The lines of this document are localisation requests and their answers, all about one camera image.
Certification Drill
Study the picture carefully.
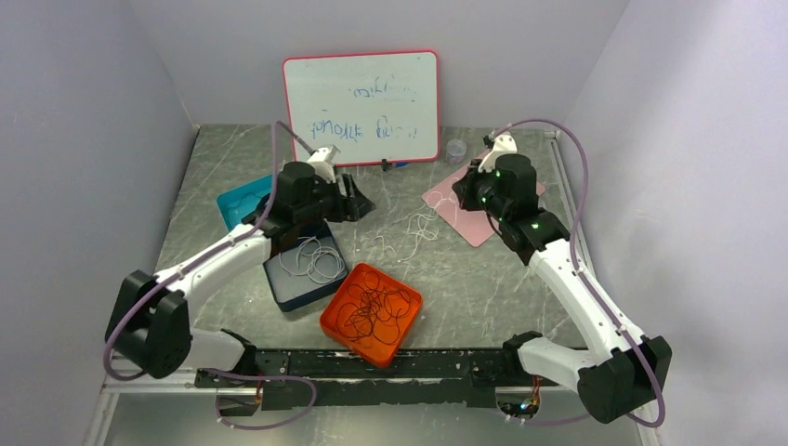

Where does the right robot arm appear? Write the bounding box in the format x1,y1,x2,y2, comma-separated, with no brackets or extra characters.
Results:
452,154,672,427

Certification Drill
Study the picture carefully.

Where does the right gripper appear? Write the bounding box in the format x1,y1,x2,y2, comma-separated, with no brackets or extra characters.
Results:
453,159,509,222

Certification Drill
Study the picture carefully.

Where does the brown thin cable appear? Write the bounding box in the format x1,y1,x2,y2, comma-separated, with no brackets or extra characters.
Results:
339,289,389,346
357,270,414,346

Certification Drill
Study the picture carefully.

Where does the red-framed whiteboard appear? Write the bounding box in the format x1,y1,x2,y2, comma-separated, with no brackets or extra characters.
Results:
282,50,440,166

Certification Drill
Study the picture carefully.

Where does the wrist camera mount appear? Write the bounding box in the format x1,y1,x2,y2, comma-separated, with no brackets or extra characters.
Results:
478,131,518,173
307,145,341,184

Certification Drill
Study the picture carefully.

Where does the orange square tray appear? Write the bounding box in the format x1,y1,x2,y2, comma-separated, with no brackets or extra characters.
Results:
320,263,423,369

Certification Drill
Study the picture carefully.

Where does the dark blue square tray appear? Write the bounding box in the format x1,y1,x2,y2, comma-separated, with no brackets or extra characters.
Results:
263,222,348,312

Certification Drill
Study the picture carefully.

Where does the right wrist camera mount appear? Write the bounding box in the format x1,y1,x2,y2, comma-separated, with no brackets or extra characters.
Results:
478,131,518,173

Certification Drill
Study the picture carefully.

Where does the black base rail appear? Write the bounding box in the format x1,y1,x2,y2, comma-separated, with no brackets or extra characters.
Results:
194,348,561,413

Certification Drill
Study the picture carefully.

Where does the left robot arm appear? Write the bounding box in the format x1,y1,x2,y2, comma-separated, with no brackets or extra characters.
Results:
102,162,375,387

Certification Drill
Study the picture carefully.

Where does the teal square tray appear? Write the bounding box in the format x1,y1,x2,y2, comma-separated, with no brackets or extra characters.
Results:
216,176,271,231

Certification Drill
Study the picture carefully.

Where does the clear jar of paperclips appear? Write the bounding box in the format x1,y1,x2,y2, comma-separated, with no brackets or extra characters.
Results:
445,138,467,165

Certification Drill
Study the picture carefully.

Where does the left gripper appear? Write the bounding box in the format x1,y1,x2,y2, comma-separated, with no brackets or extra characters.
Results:
295,173,376,225

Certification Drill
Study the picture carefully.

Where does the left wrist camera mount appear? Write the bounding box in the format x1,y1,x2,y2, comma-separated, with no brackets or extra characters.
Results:
307,145,341,184

